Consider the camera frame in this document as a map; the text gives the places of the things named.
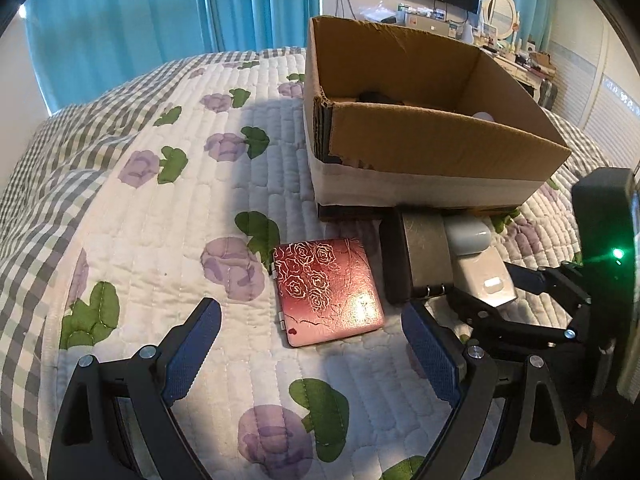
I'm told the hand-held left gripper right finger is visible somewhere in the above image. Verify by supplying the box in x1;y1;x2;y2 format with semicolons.
400;301;576;480

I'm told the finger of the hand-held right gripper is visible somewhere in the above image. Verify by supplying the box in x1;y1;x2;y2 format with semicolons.
448;287;582;359
501;260;593;332

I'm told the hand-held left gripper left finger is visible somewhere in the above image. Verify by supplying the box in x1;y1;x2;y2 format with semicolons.
47;297;223;480

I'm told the white plastic bottle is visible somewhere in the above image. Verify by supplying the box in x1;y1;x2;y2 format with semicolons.
451;249;519;309

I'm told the red floral metal case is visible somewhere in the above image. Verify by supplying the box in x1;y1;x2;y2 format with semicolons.
271;237;387;348

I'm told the brown cardboard box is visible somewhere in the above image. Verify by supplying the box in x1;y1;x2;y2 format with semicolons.
302;15;573;223

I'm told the pale blue rounded case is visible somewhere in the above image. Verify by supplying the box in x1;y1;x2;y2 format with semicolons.
442;217;494;259

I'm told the black and silver hinged box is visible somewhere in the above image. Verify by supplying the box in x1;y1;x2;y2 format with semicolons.
379;207;457;307

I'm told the floral quilted bedspread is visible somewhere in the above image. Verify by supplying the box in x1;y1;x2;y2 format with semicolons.
0;47;640;480

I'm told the grey suitcase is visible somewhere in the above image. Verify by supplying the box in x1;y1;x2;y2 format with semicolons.
537;77;559;111

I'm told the white louvred wardrobe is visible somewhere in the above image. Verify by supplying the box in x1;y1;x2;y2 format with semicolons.
545;7;640;173

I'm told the white dressing table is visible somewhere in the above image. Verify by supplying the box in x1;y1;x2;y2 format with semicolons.
479;40;557;103

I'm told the white oval vanity mirror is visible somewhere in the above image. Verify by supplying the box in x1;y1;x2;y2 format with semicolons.
482;0;519;42

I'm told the dark object in box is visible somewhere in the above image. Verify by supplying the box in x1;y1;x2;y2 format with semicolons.
356;89;407;106

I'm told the cluttered shelf of small boxes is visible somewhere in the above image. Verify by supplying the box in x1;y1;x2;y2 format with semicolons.
359;1;473;38

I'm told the teal curtain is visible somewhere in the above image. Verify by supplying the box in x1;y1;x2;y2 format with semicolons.
19;0;322;117

